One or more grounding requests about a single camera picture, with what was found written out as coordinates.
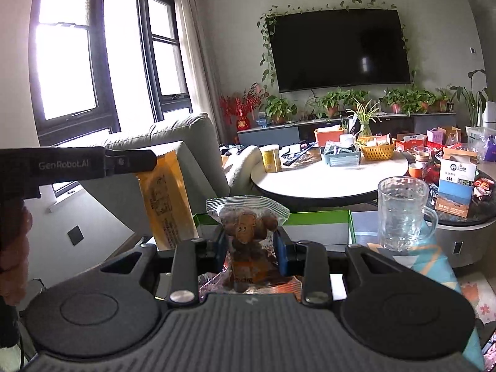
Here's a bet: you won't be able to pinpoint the orange yellow biscuit packet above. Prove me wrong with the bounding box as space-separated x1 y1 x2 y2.
135 142 197 250

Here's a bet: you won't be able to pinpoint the clear bag brown snacks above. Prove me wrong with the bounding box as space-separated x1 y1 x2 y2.
199 196 302 299

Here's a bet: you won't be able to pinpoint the left human hand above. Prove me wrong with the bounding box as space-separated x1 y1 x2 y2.
1 206 33 307

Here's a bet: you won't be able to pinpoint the green cardboard box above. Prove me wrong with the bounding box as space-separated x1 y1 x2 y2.
193 206 356 259

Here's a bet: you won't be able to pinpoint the round white coffee table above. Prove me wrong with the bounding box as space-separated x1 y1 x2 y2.
250 152 409 212

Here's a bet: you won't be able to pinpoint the grey armchair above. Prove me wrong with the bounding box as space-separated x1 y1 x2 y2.
82 113 262 236

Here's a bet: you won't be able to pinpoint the clear glass mug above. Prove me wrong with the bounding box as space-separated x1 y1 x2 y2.
378 176 438 252

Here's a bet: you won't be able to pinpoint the blue tissue tray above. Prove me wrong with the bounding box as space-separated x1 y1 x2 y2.
320 141 361 167

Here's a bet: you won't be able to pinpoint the yellow canister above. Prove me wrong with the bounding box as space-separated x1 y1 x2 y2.
260 144 281 173

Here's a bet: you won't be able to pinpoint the blue patterned table cloth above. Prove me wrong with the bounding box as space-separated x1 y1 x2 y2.
340 212 483 371

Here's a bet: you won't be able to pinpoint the woven yellow basket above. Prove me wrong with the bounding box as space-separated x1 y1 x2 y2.
357 135 395 161

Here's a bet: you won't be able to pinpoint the red flower arrangement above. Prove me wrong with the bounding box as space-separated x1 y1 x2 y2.
219 82 268 131

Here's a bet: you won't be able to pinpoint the spider plant in vase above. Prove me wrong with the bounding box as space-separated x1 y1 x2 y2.
346 98 381 138

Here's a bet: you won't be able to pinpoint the white blue paper carton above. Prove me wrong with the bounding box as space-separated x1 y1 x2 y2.
435 148 477 218

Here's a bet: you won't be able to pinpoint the black wall television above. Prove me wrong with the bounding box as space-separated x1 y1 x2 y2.
266 8 410 92

